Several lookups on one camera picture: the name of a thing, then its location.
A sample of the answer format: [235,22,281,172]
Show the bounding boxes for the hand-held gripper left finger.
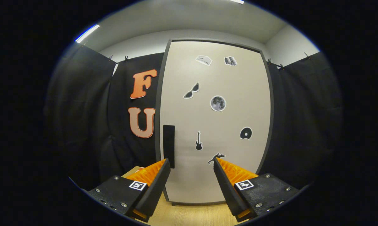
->
[81,158,171,223]

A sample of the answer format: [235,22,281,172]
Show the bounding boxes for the black backdrop cloth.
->
[44,44,343,189]

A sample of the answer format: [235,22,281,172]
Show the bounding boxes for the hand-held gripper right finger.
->
[213,157,301,223]

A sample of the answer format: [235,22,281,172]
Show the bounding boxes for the dark grey shoe cabinet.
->
[154,38,275,207]

